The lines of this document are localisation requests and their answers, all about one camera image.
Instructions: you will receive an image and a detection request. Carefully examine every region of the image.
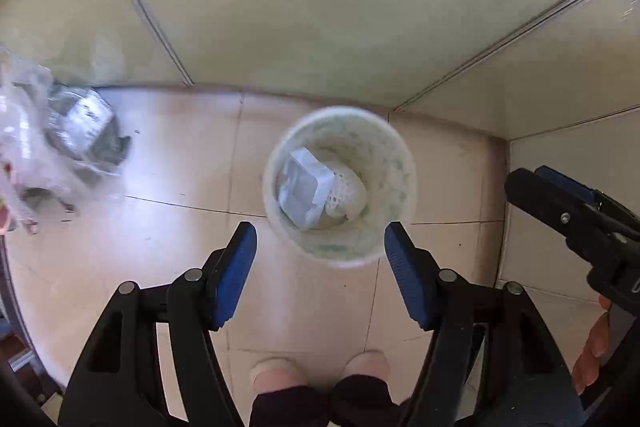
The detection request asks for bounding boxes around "left pink slipper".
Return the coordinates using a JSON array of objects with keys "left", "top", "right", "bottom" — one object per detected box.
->
[{"left": 250, "top": 358, "right": 307, "bottom": 395}]

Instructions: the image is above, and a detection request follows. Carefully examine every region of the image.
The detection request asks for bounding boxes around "clear plastic bag pile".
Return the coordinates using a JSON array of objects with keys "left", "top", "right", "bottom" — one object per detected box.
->
[{"left": 1, "top": 49, "right": 131, "bottom": 235}]

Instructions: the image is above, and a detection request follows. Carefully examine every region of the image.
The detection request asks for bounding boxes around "right hand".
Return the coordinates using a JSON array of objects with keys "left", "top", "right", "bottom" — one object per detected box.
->
[{"left": 572, "top": 295, "right": 612, "bottom": 395}]

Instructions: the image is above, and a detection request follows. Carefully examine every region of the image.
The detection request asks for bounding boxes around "white round trash bin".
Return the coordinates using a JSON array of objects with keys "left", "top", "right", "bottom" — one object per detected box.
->
[{"left": 262, "top": 106, "right": 416, "bottom": 268}]

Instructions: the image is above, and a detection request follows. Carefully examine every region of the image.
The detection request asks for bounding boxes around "silver foil packet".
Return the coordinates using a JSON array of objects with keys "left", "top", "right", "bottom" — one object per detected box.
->
[{"left": 278, "top": 147, "right": 335, "bottom": 231}]

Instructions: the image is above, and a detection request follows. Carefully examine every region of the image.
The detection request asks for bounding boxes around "white foam fruit net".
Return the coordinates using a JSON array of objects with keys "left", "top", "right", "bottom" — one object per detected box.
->
[{"left": 324, "top": 161, "right": 369, "bottom": 221}]

